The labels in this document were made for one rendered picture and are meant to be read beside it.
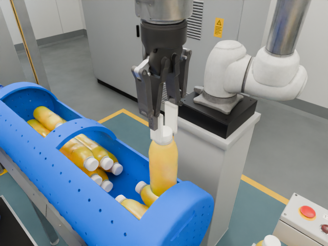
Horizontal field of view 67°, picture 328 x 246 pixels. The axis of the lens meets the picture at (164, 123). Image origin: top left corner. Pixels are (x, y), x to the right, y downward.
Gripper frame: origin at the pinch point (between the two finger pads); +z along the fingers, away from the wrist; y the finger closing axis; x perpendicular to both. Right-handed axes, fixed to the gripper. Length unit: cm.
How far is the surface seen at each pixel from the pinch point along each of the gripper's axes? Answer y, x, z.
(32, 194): 18, -54, 51
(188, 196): 1.4, 8.3, 15.2
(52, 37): -206, -497, 128
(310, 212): -23.9, 29.9, 27.1
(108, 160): -0.4, -24.3, 26.7
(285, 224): -19.0, 26.2, 30.7
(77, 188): 15.0, -15.1, 18.8
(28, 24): -29, -132, 8
